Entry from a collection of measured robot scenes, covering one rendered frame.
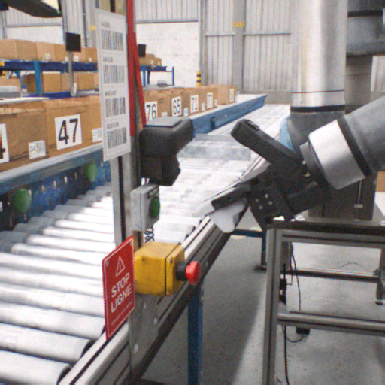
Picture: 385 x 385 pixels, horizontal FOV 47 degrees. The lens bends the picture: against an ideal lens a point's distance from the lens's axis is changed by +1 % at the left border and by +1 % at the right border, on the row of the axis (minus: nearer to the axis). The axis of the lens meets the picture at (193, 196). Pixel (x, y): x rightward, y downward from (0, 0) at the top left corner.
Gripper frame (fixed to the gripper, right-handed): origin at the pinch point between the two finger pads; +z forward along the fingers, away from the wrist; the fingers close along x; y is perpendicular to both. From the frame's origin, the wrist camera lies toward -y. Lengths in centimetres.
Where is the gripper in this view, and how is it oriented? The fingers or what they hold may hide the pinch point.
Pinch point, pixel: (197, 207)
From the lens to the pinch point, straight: 70.8
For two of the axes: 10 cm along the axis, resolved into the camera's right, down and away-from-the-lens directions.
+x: 2.8, -2.7, 9.2
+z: -8.2, 4.2, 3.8
